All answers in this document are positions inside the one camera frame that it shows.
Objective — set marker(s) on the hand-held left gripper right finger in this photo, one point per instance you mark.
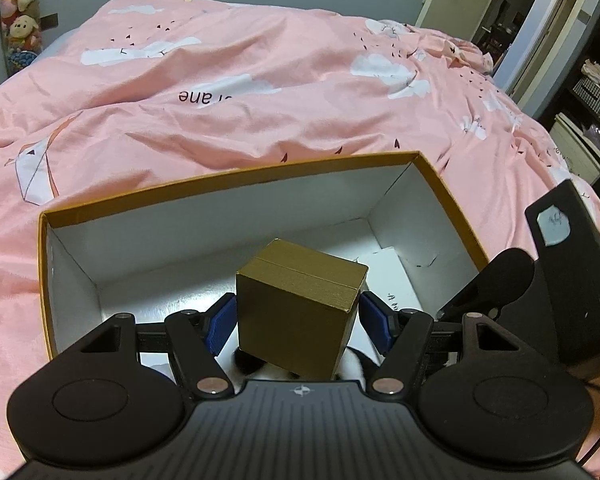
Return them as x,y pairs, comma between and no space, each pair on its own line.
377,322

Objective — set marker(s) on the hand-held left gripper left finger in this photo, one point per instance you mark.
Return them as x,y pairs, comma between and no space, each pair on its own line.
220,325

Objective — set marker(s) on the white box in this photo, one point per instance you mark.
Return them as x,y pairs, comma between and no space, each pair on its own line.
397,280

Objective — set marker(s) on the white pink plush toy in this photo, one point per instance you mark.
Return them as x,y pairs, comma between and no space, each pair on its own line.
260,374

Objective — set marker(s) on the gold box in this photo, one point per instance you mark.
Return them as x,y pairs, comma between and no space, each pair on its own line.
295,320

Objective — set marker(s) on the large orange cardboard box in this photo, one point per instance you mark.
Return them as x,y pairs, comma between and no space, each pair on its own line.
205,230

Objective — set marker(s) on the white storage bin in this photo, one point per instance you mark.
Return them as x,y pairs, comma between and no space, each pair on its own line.
577,145

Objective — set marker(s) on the checkered basket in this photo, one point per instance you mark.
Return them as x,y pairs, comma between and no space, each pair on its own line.
592,95

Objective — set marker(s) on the pink printed blanket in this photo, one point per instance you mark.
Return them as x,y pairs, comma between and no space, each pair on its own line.
230,85

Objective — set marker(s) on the clear tube of plush toys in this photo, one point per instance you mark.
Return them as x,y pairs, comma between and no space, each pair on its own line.
20,30

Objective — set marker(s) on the white door frame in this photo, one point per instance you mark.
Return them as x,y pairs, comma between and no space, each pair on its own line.
545,35

